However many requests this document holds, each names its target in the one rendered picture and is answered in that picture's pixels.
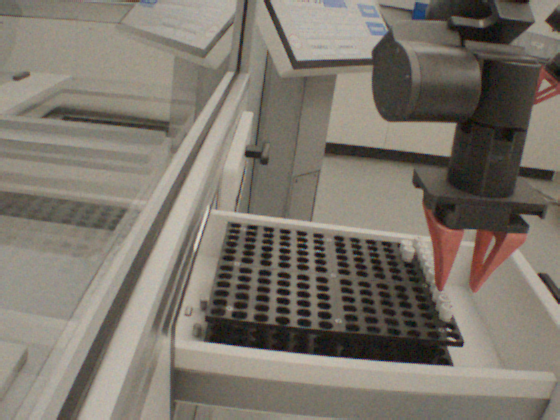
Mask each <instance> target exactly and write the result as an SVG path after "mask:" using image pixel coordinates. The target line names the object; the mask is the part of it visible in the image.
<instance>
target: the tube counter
mask: <svg viewBox="0 0 560 420"><path fill-rule="evenodd" d="M313 2H314V5H315V6H316V7H328V8H334V9H340V10H354V11H356V9H355V7H354V5H353V3H352V1H351V0H313Z"/></svg>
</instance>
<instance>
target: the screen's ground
mask: <svg viewBox="0 0 560 420"><path fill-rule="evenodd" d="M351 1H352V3H353V5H354V7H355V9H356V11H354V10H340V9H334V8H328V7H316V6H315V5H314V2H313V0H270V2H271V3H272V6H273V8H274V11H275V12H276V14H277V17H278V19H279V22H280V23H281V26H282V28H283V30H284V33H285V35H286V34H298V32H297V29H296V27H295V24H294V23H293V21H292V18H291V16H290V13H289V12H288V9H287V8H302V9H317V10H331V11H345V12H350V13H357V14H358V16H359V18H360V20H361V23H362V25H363V27H364V29H365V31H366V34H367V35H368V36H369V38H359V37H308V36H300V35H299V34H298V35H299V37H300V39H301V42H302V44H303V46H304V49H305V50H293V53H294V55H295V58H296V60H316V59H334V60H336V59H354V58H371V59H372V57H371V52H372V49H373V48H374V46H375V45H377V44H378V41H379V40H380V39H381V38H382V36H381V35H370V32H369V30H368V29H367V26H366V24H365V22H378V23H383V24H384V22H383V20H382V17H381V15H380V13H379V11H378V9H377V7H376V4H375V3H374V0H351ZM357 4H363V5H373V6H375V8H376V11H377V13H378V14H379V17H380V19H377V18H365V17H362V15H361V13H360V11H359V8H358V6H357ZM384 25H385V24H384ZM385 28H386V30H387V31H388V28H387V26H386V25H385ZM286 37H287V35H286ZM305 38H319V39H330V41H331V43H332V46H333V48H334V50H335V53H336V55H337V56H323V55H316V56H313V55H312V53H311V51H310V48H309V46H308V43H307V41H306V39H305ZM333 39H354V40H355V42H356V44H357V47H358V49H359V52H360V53H361V55H340V54H339V51H338V49H337V47H336V44H335V42H334V40H333Z"/></svg>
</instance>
